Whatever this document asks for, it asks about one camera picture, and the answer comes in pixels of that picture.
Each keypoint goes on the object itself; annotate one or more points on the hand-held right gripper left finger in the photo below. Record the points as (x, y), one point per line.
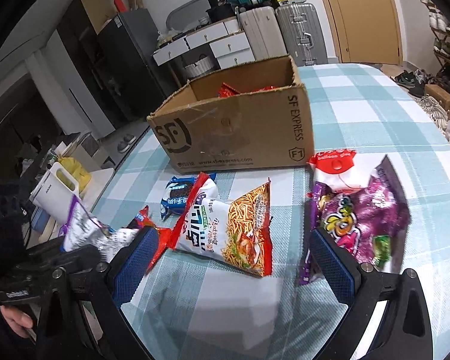
(135, 266)

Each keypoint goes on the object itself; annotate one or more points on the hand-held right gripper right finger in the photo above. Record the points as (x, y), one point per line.
(333, 266)

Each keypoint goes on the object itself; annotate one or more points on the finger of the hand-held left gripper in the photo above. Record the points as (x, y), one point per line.
(88, 254)

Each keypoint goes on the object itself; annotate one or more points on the purple white snack packet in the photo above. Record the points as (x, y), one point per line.
(86, 228)

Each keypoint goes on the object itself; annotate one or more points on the red cookie packet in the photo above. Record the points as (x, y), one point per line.
(144, 217)

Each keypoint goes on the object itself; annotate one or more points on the purple candy packet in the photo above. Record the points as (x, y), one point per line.
(360, 217)

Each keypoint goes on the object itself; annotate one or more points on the blue cookie packet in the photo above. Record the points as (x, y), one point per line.
(176, 195)

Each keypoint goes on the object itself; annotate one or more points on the white red noodle packet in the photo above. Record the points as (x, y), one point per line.
(225, 228)

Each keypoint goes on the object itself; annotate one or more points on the red white snack packet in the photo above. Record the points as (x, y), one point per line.
(333, 168)

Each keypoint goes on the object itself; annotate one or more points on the red foil snack packet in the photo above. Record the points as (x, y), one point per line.
(228, 90)

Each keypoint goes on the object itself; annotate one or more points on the person's left hand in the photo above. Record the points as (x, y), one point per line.
(17, 318)

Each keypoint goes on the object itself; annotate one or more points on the white plastic jug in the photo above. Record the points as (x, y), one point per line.
(45, 195)

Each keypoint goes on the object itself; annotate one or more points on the yellow bag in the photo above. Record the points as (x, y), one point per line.
(80, 174)

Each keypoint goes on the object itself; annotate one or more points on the grey small cabinet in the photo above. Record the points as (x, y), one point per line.
(84, 146)

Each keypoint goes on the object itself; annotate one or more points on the grey slipper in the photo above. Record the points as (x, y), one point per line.
(124, 145)
(129, 138)

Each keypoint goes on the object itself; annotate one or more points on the white tall cabinet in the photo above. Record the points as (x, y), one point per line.
(60, 93)

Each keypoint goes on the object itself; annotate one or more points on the dark wardrobe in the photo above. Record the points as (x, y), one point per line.
(82, 63)

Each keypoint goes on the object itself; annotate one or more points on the black refrigerator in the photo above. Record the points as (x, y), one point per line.
(135, 63)

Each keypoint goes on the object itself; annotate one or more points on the small cardboard box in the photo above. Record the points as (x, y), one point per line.
(440, 97)

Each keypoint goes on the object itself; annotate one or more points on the pile of loose sneakers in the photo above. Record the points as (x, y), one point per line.
(408, 80)

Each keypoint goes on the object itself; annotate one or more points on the woven laundry basket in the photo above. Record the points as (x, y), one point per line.
(197, 68)

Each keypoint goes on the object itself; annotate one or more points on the cream plastic bag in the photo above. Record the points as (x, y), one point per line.
(167, 37)

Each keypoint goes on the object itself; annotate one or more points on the silver suitcase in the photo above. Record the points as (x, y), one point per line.
(300, 33)

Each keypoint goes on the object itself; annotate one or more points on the white drawer cabinet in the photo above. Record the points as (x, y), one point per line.
(228, 50)

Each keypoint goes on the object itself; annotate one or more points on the wooden shoe rack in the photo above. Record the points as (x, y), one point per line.
(448, 58)

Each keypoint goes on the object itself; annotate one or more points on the white dressing desk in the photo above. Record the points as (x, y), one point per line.
(206, 37)

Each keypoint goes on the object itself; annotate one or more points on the tall cardboard box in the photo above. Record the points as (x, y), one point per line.
(95, 11)

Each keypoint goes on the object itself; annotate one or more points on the beige suitcase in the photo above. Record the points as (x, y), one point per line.
(262, 30)

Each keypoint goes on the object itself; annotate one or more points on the wooden door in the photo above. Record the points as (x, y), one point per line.
(367, 18)

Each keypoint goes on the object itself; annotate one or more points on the red bag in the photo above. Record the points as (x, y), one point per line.
(119, 3)

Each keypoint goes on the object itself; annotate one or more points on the grey arched mirror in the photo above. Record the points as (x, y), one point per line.
(187, 13)

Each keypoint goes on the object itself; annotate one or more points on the rows of racked shoes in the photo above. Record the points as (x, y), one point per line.
(440, 22)

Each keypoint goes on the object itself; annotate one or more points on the black storage box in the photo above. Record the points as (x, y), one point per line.
(220, 13)

